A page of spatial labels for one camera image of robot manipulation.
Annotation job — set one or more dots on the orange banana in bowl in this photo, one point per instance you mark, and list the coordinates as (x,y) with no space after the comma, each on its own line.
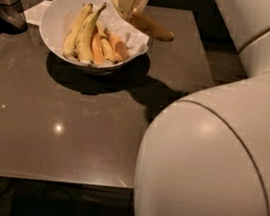
(96,48)

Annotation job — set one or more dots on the white bowl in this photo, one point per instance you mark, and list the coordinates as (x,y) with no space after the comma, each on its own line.
(59,16)

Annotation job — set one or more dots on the small yellow banana pieces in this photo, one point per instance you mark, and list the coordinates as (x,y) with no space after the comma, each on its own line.
(113,48)

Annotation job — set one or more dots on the dark mesh basket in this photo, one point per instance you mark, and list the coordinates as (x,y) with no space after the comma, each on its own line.
(12,17)

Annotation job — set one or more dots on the long yellow banana middle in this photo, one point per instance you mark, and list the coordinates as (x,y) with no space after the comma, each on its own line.
(83,41)

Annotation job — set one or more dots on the white paper sheet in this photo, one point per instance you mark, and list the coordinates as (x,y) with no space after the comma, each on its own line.
(33,14)

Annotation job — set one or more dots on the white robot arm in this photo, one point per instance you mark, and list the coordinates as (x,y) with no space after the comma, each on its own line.
(208,154)

